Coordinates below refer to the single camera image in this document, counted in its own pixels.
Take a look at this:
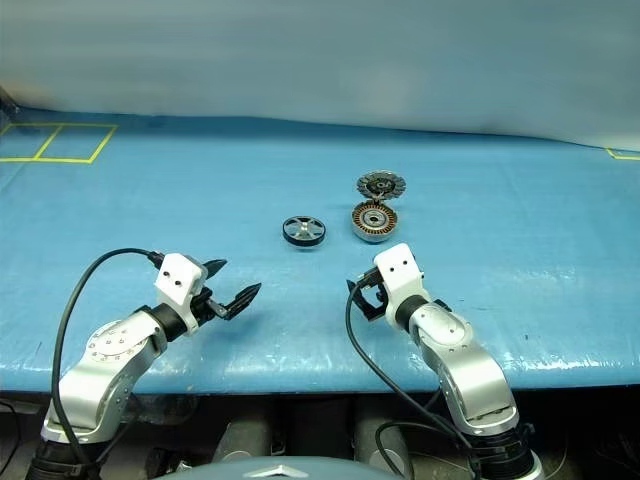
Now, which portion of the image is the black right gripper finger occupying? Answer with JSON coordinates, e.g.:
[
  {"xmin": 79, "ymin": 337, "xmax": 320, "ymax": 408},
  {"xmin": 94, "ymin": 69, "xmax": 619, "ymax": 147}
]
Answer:
[{"xmin": 355, "ymin": 288, "xmax": 386, "ymax": 322}]

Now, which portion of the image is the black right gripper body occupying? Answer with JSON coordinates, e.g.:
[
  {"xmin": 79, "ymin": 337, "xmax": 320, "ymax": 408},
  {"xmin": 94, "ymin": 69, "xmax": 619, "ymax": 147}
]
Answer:
[{"xmin": 357, "ymin": 267, "xmax": 389, "ymax": 314}]

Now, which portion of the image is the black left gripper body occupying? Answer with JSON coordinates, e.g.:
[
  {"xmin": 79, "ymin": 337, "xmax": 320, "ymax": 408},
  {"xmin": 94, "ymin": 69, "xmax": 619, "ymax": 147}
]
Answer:
[{"xmin": 192, "ymin": 287, "xmax": 226, "ymax": 324}]

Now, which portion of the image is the silver copper-wound motor stator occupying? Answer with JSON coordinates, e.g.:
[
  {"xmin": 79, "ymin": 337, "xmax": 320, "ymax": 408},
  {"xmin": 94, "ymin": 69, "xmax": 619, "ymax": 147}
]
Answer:
[{"xmin": 350, "ymin": 196, "xmax": 399, "ymax": 244}]

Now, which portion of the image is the black wheel hub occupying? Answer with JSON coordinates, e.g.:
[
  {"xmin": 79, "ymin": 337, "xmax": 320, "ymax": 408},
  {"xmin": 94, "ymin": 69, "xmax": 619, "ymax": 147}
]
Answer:
[{"xmin": 281, "ymin": 214, "xmax": 327, "ymax": 247}]

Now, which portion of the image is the grey toothed rotor disc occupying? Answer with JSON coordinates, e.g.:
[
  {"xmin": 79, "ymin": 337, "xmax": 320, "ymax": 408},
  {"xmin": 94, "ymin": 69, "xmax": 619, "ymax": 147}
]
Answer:
[{"xmin": 356, "ymin": 170, "xmax": 410, "ymax": 200}]

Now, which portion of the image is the blue table cover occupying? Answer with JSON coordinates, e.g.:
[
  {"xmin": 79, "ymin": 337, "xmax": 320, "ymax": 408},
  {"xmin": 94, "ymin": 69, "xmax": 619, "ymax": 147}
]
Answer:
[{"xmin": 0, "ymin": 106, "xmax": 640, "ymax": 397}]

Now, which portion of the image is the grey rounded shape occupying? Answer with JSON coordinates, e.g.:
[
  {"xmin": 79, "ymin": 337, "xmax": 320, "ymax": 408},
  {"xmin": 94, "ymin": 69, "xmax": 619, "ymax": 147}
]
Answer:
[
  {"xmin": 353, "ymin": 418, "xmax": 416, "ymax": 474},
  {"xmin": 214, "ymin": 419, "xmax": 275, "ymax": 464}
]

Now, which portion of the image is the yellow tape double square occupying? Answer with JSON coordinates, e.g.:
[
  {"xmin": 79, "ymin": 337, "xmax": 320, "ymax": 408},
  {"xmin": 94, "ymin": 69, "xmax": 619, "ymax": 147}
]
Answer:
[{"xmin": 0, "ymin": 122, "xmax": 119, "ymax": 165}]

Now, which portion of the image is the grey robot torso with logo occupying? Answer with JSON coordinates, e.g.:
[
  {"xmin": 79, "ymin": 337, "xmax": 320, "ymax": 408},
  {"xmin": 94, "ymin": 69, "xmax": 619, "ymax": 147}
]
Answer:
[{"xmin": 164, "ymin": 459, "xmax": 401, "ymax": 480}]

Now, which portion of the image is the dark metal bar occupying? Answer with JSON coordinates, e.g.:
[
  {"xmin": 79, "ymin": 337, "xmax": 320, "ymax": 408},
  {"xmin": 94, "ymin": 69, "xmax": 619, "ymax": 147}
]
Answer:
[{"xmin": 0, "ymin": 85, "xmax": 21, "ymax": 120}]

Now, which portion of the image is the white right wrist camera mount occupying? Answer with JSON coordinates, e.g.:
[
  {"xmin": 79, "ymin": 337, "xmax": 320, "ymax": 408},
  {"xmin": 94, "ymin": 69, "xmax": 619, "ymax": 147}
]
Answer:
[{"xmin": 373, "ymin": 243, "xmax": 426, "ymax": 321}]

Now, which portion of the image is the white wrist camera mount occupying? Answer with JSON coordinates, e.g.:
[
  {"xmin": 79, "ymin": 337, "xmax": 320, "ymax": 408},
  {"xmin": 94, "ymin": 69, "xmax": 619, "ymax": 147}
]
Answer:
[
  {"xmin": 373, "ymin": 243, "xmax": 426, "ymax": 321},
  {"xmin": 153, "ymin": 253, "xmax": 210, "ymax": 337}
]

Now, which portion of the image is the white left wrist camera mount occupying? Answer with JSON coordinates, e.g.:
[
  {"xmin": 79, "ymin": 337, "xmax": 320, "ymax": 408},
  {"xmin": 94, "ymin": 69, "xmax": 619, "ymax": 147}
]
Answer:
[{"xmin": 153, "ymin": 253, "xmax": 210, "ymax": 337}]

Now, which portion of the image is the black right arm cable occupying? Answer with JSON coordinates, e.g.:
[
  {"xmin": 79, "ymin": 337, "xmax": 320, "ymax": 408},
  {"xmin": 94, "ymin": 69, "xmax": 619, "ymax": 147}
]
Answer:
[{"xmin": 344, "ymin": 278, "xmax": 484, "ymax": 480}]

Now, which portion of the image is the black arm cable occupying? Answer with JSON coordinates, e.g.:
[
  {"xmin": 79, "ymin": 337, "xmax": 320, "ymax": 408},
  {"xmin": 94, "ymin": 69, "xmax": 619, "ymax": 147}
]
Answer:
[
  {"xmin": 51, "ymin": 248, "xmax": 164, "ymax": 480},
  {"xmin": 344, "ymin": 278, "xmax": 484, "ymax": 480}
]

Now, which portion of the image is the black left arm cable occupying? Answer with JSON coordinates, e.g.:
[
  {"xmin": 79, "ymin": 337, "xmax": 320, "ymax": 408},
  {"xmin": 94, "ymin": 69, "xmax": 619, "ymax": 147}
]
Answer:
[{"xmin": 51, "ymin": 248, "xmax": 164, "ymax": 480}]

